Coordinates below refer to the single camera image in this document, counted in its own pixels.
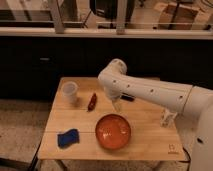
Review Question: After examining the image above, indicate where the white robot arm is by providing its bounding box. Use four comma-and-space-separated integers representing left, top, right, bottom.
98, 59, 213, 171

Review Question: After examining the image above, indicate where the black rectangular box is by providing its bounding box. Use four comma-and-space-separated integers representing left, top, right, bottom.
121, 95, 135, 102

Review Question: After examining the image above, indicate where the orange bowl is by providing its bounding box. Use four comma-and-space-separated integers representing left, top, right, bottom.
95, 114, 131, 150

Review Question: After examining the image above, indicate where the wooden folding table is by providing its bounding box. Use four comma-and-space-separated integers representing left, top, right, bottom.
38, 77, 185, 161

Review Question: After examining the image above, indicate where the translucent plastic cup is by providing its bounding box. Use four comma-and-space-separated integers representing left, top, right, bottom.
61, 81, 78, 104

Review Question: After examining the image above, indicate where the blue cloth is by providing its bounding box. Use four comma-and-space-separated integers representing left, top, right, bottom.
57, 129, 80, 148

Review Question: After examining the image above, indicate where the black office chair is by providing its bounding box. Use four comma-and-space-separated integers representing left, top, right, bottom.
89, 0, 135, 27

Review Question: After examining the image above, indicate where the cardboard box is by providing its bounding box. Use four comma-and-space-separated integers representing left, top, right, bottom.
153, 2, 212, 29

